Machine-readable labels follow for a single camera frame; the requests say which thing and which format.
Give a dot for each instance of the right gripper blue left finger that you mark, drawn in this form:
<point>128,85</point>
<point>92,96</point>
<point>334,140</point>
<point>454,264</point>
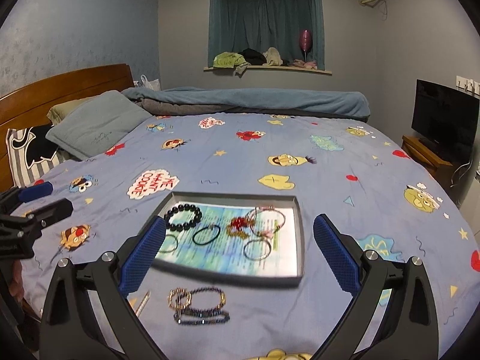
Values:
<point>137,254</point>

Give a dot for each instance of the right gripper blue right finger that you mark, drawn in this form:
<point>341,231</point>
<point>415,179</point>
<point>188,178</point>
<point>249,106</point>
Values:
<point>341,262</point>

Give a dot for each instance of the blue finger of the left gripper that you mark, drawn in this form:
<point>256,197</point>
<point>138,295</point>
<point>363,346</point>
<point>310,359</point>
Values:
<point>35,192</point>
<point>50,214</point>

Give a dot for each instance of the silver wire bangle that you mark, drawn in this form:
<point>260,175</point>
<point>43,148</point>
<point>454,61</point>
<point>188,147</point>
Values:
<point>170,244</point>

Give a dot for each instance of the dark wire bangle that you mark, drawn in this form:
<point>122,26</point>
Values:
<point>257,249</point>

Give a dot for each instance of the striped black white pillow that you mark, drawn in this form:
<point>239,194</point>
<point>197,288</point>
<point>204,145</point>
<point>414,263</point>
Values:
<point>31,155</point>

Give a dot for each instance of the gold cone pendant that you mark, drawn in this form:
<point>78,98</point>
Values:
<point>143,303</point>

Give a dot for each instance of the olive yellow pillow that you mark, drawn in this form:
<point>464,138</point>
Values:
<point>59,112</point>

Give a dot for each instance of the wooden headboard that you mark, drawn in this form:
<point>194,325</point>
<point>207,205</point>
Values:
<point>28,106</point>

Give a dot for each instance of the grey shallow tray box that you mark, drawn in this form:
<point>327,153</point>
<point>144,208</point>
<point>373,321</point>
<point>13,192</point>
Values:
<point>232,239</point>

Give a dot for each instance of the grey pillow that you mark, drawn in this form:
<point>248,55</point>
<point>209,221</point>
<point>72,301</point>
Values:
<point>97,125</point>

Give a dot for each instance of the printed blue-green paper sheet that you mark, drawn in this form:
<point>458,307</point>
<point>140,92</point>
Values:
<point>232,239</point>

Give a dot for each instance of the wooden tv stand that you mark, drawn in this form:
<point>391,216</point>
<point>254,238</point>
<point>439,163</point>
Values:
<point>440,169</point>

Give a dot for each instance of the teal folded blanket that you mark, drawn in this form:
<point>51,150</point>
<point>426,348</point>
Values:
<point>190,101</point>

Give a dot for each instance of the black television screen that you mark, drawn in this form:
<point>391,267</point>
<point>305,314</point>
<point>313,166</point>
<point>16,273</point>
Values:
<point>446,117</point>

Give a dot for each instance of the green cloth on sill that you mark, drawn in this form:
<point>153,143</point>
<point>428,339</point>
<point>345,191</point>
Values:
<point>229,60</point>

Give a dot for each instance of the wooden window sill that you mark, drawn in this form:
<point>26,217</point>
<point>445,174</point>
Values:
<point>271,68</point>

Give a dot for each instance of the black cloth on sill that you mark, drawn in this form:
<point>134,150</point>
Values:
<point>253,57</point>

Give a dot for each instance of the beige cloth on sill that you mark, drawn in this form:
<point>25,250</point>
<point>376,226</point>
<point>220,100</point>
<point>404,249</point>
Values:
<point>272,57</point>

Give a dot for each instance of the pink balloon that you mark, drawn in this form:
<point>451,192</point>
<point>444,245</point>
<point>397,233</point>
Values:
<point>305,42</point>

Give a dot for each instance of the teal window curtain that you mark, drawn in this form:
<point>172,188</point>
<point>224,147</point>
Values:
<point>235,25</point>

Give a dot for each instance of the white wall hook rack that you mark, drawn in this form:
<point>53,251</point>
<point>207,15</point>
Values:
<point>468,85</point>

